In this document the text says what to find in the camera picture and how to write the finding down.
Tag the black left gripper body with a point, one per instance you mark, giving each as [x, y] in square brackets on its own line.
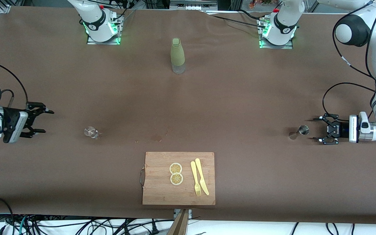
[342, 130]

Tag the steel jigger measuring cup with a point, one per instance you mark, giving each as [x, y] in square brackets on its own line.
[303, 130]

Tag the clear glass cup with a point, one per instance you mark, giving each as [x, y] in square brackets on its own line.
[91, 132]

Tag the brown table cover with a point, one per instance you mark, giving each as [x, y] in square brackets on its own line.
[305, 179]

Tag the yellow plastic knife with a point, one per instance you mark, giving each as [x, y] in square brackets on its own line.
[204, 187]

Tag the wooden cutting board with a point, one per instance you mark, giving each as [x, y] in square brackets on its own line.
[162, 189]

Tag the yellow plastic fork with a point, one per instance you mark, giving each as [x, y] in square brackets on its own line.
[193, 169]

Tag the lemon slice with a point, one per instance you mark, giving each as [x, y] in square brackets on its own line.
[176, 179]
[175, 168]

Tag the green sleeved glass bottle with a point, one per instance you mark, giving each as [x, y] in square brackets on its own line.
[177, 54]

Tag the black power plug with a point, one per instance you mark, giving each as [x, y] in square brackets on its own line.
[154, 230]

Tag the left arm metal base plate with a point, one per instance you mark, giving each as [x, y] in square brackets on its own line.
[276, 47]

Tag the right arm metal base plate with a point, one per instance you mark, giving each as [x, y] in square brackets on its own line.
[109, 42]

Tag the aluminium frame corner bracket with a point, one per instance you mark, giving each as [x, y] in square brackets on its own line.
[4, 8]

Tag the small metal bracket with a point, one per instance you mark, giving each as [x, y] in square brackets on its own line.
[189, 212]

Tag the grey metal frame rail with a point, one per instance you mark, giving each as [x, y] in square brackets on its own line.
[193, 5]

